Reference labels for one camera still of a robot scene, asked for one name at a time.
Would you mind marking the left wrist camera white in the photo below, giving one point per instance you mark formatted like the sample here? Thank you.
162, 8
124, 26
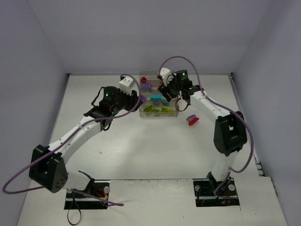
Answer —
126, 84

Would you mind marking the green lego brick split off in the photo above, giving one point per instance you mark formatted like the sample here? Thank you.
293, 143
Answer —
164, 110

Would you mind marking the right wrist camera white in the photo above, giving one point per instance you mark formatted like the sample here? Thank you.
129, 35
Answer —
165, 75

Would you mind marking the green wide lego brick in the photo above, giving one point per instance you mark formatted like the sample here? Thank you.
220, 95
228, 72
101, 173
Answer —
148, 110

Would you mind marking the clear bin nearest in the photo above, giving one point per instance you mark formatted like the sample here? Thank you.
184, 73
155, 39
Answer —
171, 106

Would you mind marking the purple butterfly lego piece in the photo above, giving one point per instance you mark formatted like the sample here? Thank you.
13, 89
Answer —
143, 98

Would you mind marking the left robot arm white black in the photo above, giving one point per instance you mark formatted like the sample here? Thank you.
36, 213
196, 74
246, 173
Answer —
48, 166

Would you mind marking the clear bin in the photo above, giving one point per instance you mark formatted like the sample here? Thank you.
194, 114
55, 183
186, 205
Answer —
171, 106
152, 92
155, 84
150, 75

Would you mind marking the red curved lego piece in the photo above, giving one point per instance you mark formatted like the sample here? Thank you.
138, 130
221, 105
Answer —
192, 121

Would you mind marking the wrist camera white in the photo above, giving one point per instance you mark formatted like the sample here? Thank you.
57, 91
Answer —
126, 84
165, 75

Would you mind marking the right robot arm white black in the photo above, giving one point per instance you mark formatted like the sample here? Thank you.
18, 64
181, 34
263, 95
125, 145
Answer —
229, 131

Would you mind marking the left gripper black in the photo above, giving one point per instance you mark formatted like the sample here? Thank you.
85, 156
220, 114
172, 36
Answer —
134, 99

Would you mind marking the clear bin farthest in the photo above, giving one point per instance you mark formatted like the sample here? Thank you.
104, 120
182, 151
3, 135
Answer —
150, 75

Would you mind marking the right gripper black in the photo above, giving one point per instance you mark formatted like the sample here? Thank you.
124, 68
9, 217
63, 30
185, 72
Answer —
167, 92

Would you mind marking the purple rounded lego brick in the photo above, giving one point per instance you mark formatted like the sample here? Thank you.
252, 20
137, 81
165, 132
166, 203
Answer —
146, 86

